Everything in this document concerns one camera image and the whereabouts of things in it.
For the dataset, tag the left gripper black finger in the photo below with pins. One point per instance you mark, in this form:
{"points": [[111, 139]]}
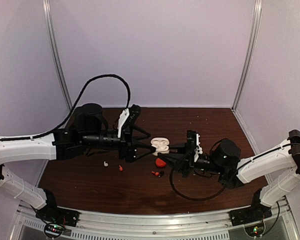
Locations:
{"points": [[147, 150], [138, 133]]}

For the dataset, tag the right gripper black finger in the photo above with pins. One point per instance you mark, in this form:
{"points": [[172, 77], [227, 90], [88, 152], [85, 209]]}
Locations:
{"points": [[178, 146], [172, 159]]}

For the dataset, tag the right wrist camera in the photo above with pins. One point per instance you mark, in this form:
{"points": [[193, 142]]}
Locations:
{"points": [[193, 143]]}

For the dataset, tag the white charging case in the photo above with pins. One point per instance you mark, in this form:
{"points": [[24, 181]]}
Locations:
{"points": [[161, 145]]}

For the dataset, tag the aluminium front rail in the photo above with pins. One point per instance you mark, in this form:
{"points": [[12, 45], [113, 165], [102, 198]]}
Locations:
{"points": [[211, 225]]}

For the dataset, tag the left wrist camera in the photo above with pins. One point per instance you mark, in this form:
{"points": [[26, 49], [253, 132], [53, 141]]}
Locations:
{"points": [[127, 118]]}

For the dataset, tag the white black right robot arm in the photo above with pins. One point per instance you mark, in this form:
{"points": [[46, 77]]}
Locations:
{"points": [[224, 159]]}

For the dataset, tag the red round charging case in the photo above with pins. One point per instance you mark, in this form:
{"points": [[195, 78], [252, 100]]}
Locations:
{"points": [[160, 163]]}

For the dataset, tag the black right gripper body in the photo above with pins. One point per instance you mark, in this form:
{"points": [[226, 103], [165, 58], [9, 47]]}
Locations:
{"points": [[188, 165]]}

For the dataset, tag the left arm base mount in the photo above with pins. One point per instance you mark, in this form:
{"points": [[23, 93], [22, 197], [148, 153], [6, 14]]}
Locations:
{"points": [[56, 220]]}

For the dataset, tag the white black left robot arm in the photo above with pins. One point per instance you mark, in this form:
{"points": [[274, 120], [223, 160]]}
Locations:
{"points": [[88, 130]]}

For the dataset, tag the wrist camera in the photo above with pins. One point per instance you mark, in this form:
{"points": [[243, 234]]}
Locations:
{"points": [[127, 118], [193, 143]]}

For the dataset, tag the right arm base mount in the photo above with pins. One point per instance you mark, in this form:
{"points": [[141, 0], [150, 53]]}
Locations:
{"points": [[253, 219]]}

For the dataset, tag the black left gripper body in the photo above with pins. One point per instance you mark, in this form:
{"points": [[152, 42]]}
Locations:
{"points": [[124, 150]]}

